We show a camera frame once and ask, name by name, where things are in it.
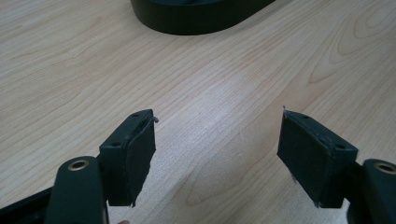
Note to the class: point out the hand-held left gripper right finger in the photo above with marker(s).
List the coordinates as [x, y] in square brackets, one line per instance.
[314, 155]

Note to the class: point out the black hook rack with tray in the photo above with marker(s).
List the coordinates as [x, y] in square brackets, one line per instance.
[199, 18]

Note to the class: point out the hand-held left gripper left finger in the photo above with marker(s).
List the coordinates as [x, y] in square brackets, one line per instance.
[127, 155]

